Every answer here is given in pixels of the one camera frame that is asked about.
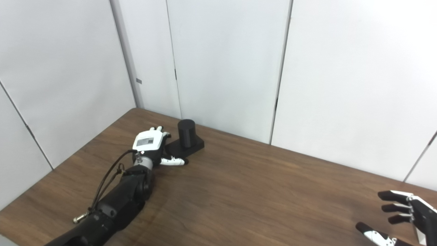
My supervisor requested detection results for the black and white left hand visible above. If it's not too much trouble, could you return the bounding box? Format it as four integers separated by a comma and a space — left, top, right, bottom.
132, 126, 189, 170

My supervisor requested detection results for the black and white right hand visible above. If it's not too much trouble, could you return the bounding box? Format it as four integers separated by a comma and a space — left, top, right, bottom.
355, 190, 437, 246

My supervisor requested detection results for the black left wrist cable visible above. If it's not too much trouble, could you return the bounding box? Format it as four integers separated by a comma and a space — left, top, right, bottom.
73, 149, 139, 224

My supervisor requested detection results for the thin left arm wire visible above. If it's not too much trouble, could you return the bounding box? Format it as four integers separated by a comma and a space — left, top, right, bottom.
89, 163, 126, 209

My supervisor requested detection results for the black peg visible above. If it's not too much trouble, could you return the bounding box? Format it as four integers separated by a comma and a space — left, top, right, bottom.
165, 119, 205, 158

